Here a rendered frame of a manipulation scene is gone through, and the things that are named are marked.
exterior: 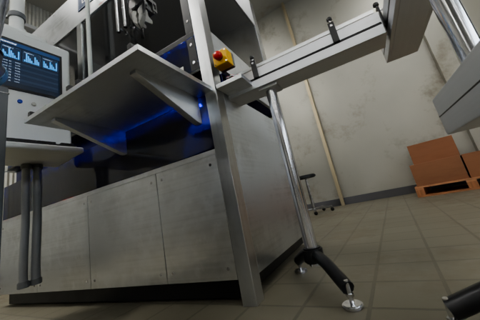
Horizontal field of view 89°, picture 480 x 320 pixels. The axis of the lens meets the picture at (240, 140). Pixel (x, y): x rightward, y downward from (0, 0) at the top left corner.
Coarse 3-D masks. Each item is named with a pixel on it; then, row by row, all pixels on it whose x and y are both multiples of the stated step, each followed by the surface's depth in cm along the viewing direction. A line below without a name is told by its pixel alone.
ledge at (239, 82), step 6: (234, 78) 104; (240, 78) 103; (246, 78) 108; (216, 84) 108; (222, 84) 107; (228, 84) 106; (234, 84) 107; (240, 84) 108; (246, 84) 110; (252, 84) 112; (222, 90) 110; (228, 90) 111; (234, 90) 113; (240, 90) 114
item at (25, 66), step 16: (16, 32) 139; (0, 48) 130; (16, 48) 136; (32, 48) 143; (48, 48) 151; (16, 64) 134; (32, 64) 140; (48, 64) 148; (64, 64) 157; (16, 80) 131; (32, 80) 138; (48, 80) 145; (64, 80) 154; (16, 96) 130; (32, 96) 136; (48, 96) 142; (16, 112) 127; (16, 128) 125; (32, 128) 131; (48, 128) 138
